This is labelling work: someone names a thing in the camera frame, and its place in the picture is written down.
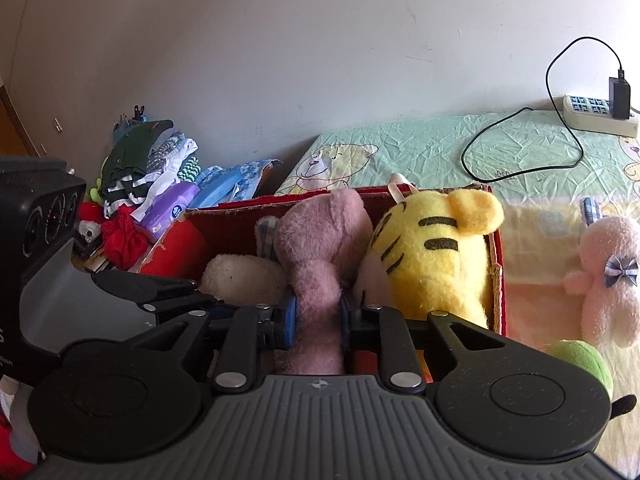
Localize yellow tiger plush toy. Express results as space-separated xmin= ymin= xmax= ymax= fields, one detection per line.
xmin=354 ymin=183 xmax=504 ymax=328

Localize pink teddy bear plush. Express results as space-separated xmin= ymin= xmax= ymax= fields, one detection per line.
xmin=274 ymin=188 xmax=372 ymax=375

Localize white bunny plush blue bow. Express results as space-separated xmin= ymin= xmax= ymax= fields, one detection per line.
xmin=563 ymin=197 xmax=639 ymax=348

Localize cream plush toy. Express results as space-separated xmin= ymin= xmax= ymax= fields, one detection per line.
xmin=198 ymin=254 xmax=288 ymax=307

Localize red plush toy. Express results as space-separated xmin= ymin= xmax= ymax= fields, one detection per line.
xmin=77 ymin=202 xmax=151 ymax=271

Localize red cardboard box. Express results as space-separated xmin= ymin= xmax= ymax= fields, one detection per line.
xmin=134 ymin=183 xmax=509 ymax=376

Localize purple wet wipes pack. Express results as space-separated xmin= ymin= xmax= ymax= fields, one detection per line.
xmin=139 ymin=181 xmax=200 ymax=242

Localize pile of folded clothes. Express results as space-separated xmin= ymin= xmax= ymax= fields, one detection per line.
xmin=89 ymin=105 xmax=200 ymax=219

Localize blue patterned plastic bag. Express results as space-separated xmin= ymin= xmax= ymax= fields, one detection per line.
xmin=189 ymin=158 xmax=282 ymax=209

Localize green round plush toy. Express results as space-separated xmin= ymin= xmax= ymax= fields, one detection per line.
xmin=542 ymin=339 xmax=638 ymax=419

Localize green cartoon bed sheet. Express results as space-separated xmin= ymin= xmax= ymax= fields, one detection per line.
xmin=274 ymin=109 xmax=640 ymax=476

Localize white power strip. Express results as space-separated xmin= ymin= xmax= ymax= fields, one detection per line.
xmin=563 ymin=96 xmax=639 ymax=139

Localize black power adapter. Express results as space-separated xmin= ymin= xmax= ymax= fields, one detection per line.
xmin=608 ymin=68 xmax=631 ymax=120

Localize black charger cable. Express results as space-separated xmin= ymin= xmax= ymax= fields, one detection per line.
xmin=460 ymin=36 xmax=626 ymax=183

